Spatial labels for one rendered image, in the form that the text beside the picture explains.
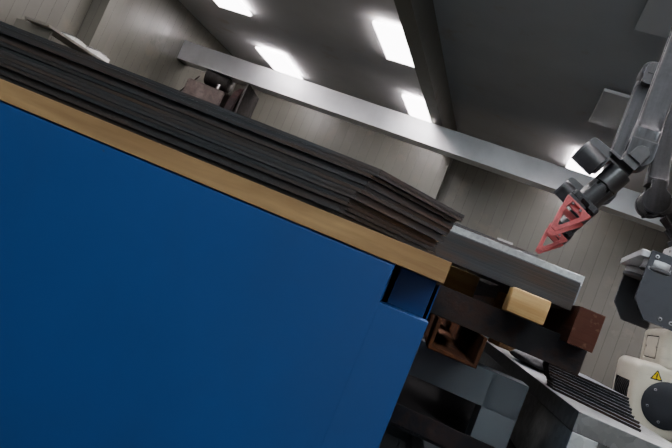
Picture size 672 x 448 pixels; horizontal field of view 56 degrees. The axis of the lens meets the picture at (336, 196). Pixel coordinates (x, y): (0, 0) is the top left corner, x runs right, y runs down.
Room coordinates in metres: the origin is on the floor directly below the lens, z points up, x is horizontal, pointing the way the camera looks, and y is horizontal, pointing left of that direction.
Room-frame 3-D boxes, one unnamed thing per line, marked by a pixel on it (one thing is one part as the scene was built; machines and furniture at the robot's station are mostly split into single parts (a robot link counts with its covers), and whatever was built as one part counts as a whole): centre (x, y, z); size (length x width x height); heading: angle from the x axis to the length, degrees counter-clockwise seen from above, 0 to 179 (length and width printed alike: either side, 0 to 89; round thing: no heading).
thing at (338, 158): (0.87, 0.23, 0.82); 0.80 x 0.40 x 0.06; 81
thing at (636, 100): (1.80, -0.72, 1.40); 0.11 x 0.06 x 0.43; 163
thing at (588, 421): (1.55, -0.65, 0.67); 1.30 x 0.20 x 0.03; 171
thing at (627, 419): (1.21, -0.57, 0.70); 0.39 x 0.12 x 0.04; 171
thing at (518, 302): (0.99, -0.34, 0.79); 0.06 x 0.05 x 0.04; 81
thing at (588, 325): (1.77, -0.57, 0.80); 1.62 x 0.04 x 0.06; 171
